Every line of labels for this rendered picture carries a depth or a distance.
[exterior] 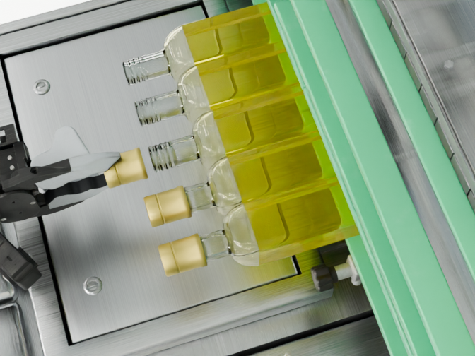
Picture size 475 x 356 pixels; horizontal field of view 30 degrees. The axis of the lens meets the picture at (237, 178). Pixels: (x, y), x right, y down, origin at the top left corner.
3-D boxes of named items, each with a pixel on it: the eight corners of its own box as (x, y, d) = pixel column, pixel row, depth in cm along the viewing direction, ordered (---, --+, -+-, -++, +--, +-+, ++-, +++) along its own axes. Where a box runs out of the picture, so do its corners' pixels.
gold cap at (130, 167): (141, 155, 99) (102, 166, 98) (137, 141, 95) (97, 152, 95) (149, 183, 97) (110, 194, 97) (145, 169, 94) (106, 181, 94)
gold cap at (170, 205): (184, 193, 97) (145, 205, 96) (181, 179, 94) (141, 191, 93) (193, 222, 95) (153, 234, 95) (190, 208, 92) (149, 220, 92)
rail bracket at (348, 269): (413, 245, 104) (305, 279, 102) (423, 224, 97) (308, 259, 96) (427, 276, 102) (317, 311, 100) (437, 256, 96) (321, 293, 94)
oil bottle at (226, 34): (330, 8, 108) (160, 56, 105) (333, -20, 103) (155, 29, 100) (346, 46, 105) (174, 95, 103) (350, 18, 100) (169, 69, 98)
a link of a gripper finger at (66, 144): (101, 106, 94) (20, 135, 94) (114, 154, 91) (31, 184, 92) (109, 118, 96) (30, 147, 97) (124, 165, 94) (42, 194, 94)
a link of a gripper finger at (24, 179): (63, 152, 91) (-17, 181, 91) (66, 165, 90) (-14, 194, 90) (78, 169, 95) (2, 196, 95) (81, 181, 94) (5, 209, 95)
